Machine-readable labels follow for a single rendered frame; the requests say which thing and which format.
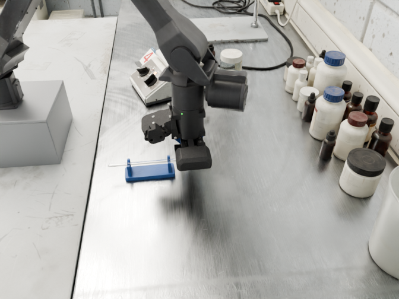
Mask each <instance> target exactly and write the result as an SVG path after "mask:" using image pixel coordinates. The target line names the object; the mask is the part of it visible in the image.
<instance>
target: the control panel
mask: <svg viewBox="0 0 399 299"><path fill-rule="evenodd" d="M143 66H146V67H149V69H150V70H149V73H148V74H147V75H145V76H143V77H141V76H139V72H138V71H135V72H134V73H133V74H132V75H131V77H132V79H133V80H134V81H135V83H136V85H137V86H138V87H139V89H140V90H141V91H142V93H143V94H144V96H146V95H147V94H148V93H150V92H151V91H152V90H153V89H155V88H156V87H157V86H158V85H159V84H161V83H162V82H163V81H159V79H158V77H159V76H160V74H161V73H162V71H161V70H160V69H159V67H158V66H157V65H156V64H155V63H154V62H153V60H152V59H150V60H149V61H148V62H147V63H145V64H144V65H143ZM151 69H154V70H153V71H151ZM155 72H157V73H156V74H155V76H156V77H157V81H156V83H155V84H154V85H152V86H150V87H148V86H147V85H146V84H145V82H144V80H145V79H146V78H147V77H148V76H149V75H150V74H151V73H155Z"/></svg>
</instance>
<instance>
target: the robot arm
mask: <svg viewBox="0 0 399 299"><path fill-rule="evenodd" d="M40 2H41V0H6V2H5V4H4V6H3V9H2V11H1V13H0V110H11V109H17V108H18V106H19V104H20V102H21V101H22V99H23V97H24V93H23V91H22V89H21V85H20V81H19V79H18V78H15V74H14V71H13V70H14V69H17V68H18V64H19V63H20V62H22V61H23V60H24V55H25V53H26V51H28V50H29V48H30V47H29V46H27V45H26V44H24V42H23V34H24V32H25V30H26V28H27V26H28V25H29V23H30V21H31V19H32V17H33V16H34V13H35V12H36V10H37V8H38V6H39V4H40ZM131 2H132V3H133V4H134V5H135V7H136V8H137V10H139V12H140V13H141V15H142V16H143V17H144V18H145V20H146V21H147V22H148V24H149V25H150V27H151V28H152V30H153V31H154V34H155V37H156V40H157V44H158V47H159V49H160V51H161V53H162V54H163V56H164V58H165V60H166V62H167V63H168V66H167V67H166V68H165V69H164V70H163V71H162V73H161V74H160V76H159V77H158V79H159V81H165V82H171V92H172V101H171V102H169V103H168V106H169V109H164V110H159V111H156V112H154V113H150V114H147V115H145V116H144V117H142V119H141V130H142V131H143V133H144V140H145V141H148V142H149V143H151V144H156V143H159V142H162V141H164V140H165V137H167V136H169V135H170V134H172V139H174V140H175V141H177V142H178V143H180V144H175V145H174V148H175V158H176V167H177V170H179V171H188V170H200V169H208V168H211V166H212V158H211V153H210V149H209V148H208V147H207V146H206V145H205V142H204V140H203V136H205V128H204V118H205V109H204V86H205V100H206V101H207V104H208V106H210V107H211V108H215V109H223V110H232V111H237V112H244V110H245V105H246V99H247V94H248V85H247V83H248V79H247V72H246V71H227V70H221V69H217V67H218V65H219V63H218V61H217V59H216V58H215V57H214V55H213V54H212V52H211V50H210V49H209V48H208V40H207V38H206V36H205V34H204V33H203V32H202V31H201V30H200V29H199V28H198V27H197V26H196V25H195V24H194V23H193V22H192V21H191V20H190V19H188V18H186V17H185V16H183V15H182V14H180V13H179V12H178V11H177V10H176V9H175V8H174V7H173V6H172V4H171V3H170V2H169V0H131ZM201 62H202V63H203V64H204V66H203V67H202V68H201V67H200V63H201ZM171 103H172V104H171Z"/></svg>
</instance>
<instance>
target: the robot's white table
mask: <svg viewBox="0 0 399 299"><path fill-rule="evenodd" d="M117 23H118V18H117V17H109V18H79V19H63V20H33V21H30V23H29V25H28V26H27V28H26V30H25V32H24V34H23V42H24V44H26V45H27V46H29V47H30V48H29V50H28V51H26V53H25V55H24V60H23V61H22V62H20V63H19V64H18V68H17V69H14V70H13V71H14V74H15V78H18V79H19V81H50V80H63V81H64V85H65V89H66V93H67V96H68V100H69V105H70V107H71V111H72V115H73V118H72V122H71V126H70V129H69V133H68V137H67V141H66V144H65V149H64V153H63V156H62V160H61V163H60V164H51V165H42V166H25V167H8V168H0V299H72V296H73V292H74V284H75V277H76V273H77V266H78V260H79V255H80V248H81V241H82V237H83V230H84V223H85V218H86V212H87V205H88V198H89V194H90V186H91V180H92V175H93V169H94V162H95V157H96V150H97V143H98V139H99V132H100V125H101V121H102V114H103V107H104V103H105V95H106V89H107V82H108V77H109V71H110V63H111V59H112V52H113V45H114V41H115V34H116V27H117Z"/></svg>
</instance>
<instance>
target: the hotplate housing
mask: <svg viewBox="0 0 399 299"><path fill-rule="evenodd" d="M151 59H152V60H153V62H154V63H155V64H156V65H157V66H158V67H159V69H160V70H161V71H163V70H164V69H165V68H166V67H167V66H166V65H165V64H164V63H163V62H162V61H161V60H160V59H159V57H158V56H155V57H153V58H151ZM129 79H130V82H131V84H132V85H133V87H134V88H135V90H136V91H137V93H138V94H139V96H140V97H141V99H142V100H143V102H144V103H145V105H146V106H148V105H151V104H156V103H160V102H163V101H167V100H171V99H172V92H171V82H165V81H163V82H162V83H161V84H159V85H158V86H157V87H156V88H155V89H153V90H152V91H151V92H150V93H148V94H147V95H146V96H144V94H143V93H142V91H141V90H140V89H139V87H138V86H137V85H136V83H135V81H134V80H133V79H132V77H130V78H129Z"/></svg>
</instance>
